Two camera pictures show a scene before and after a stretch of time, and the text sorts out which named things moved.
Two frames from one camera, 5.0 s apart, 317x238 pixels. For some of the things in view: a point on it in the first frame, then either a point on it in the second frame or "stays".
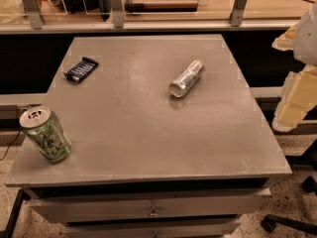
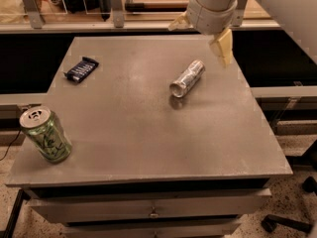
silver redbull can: [189, 76] stays
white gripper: [307, 39] to [208, 20]
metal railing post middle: [117, 5] stays
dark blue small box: [81, 70] stays
